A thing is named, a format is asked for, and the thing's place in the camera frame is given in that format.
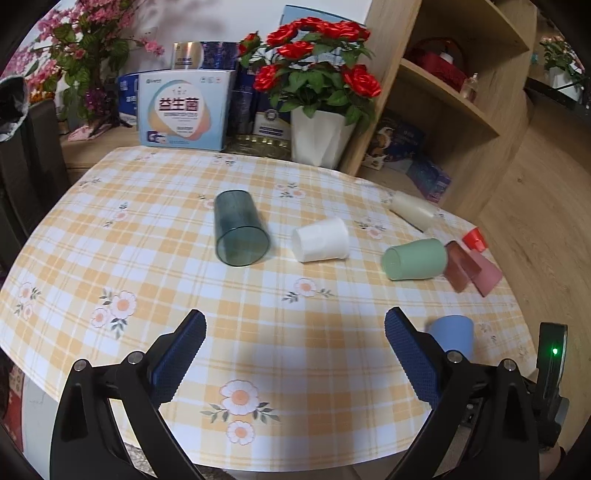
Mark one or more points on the wooden shelf unit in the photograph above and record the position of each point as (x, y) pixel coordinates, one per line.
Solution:
(473, 141)

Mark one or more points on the white vase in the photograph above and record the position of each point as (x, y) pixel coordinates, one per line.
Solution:
(320, 140)

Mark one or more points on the white blue probiotic box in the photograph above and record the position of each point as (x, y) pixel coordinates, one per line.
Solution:
(184, 108)

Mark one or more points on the green plastic cup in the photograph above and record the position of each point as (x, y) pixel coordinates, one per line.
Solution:
(419, 260)

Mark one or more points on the black and white biscuit box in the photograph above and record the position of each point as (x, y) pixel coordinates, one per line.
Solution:
(394, 145)

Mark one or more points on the pink plastic cup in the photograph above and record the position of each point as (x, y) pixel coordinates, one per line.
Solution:
(488, 277)

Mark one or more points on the brown transparent cup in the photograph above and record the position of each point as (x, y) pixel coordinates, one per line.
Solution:
(461, 268)

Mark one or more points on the blue plastic cup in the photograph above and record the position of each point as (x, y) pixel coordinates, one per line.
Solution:
(454, 332)

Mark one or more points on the purple box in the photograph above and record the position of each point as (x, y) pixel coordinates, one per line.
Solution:
(430, 179)

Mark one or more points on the yellow checkered floral tablecloth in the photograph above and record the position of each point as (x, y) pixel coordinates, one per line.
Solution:
(295, 372)

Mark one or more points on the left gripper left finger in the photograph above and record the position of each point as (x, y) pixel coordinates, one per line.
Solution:
(86, 441)

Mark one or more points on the silver blue box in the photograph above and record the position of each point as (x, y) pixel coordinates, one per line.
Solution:
(197, 55)

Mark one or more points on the white plastic cup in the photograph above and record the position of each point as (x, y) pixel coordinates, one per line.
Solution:
(321, 241)

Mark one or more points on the dark blue gift box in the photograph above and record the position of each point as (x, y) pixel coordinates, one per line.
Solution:
(250, 112)

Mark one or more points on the red plastic cup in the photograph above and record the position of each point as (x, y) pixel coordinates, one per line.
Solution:
(474, 240)

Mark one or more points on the red rose bouquet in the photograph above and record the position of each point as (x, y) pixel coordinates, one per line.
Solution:
(314, 64)

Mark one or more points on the beige plastic cup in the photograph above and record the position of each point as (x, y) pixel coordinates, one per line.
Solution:
(418, 212)

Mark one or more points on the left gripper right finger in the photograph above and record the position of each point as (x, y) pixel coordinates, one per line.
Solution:
(481, 424)

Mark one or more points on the dark teal transparent cup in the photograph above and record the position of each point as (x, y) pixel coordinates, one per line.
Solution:
(240, 237)

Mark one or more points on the pink flower plant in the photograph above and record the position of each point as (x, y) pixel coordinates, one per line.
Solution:
(85, 46)

